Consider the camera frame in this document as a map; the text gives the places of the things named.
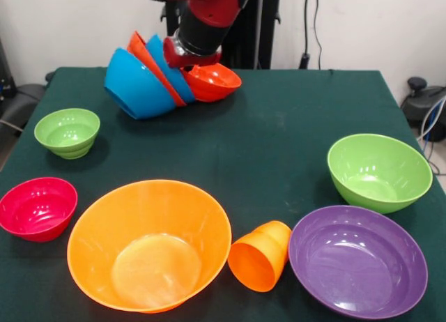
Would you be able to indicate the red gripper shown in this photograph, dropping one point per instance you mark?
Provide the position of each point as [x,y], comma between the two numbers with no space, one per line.
[172,55]

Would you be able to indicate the blue plastic bowl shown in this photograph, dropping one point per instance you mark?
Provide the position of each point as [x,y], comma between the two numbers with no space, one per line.
[139,88]
[170,78]

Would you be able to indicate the red-orange plastic bowl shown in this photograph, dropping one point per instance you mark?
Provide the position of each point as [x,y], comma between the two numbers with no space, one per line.
[139,48]
[212,85]

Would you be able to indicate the large orange plastic bowl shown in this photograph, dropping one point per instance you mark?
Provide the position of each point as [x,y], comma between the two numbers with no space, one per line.
[150,231]

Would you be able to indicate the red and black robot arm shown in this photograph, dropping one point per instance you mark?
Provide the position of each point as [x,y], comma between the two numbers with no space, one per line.
[205,22]

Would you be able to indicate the dark green tablecloth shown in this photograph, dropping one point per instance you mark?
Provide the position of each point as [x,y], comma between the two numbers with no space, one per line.
[244,144]

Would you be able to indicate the small green plastic bowl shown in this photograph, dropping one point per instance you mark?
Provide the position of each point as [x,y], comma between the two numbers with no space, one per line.
[68,147]

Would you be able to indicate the black wheeled base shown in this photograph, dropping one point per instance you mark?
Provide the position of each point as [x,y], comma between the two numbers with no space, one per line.
[418,106]
[21,102]

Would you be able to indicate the orange plastic cup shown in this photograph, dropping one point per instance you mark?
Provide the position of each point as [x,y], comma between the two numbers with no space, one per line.
[258,262]

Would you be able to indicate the pink plastic bowl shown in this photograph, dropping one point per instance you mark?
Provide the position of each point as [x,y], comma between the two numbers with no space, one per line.
[38,210]

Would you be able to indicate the large green plastic bowl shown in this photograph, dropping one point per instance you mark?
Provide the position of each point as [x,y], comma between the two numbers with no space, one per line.
[380,175]

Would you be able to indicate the purple plastic bowl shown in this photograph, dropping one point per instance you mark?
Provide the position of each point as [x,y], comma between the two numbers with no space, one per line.
[357,262]

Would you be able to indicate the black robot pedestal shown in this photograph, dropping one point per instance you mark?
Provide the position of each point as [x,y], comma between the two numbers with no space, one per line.
[265,22]

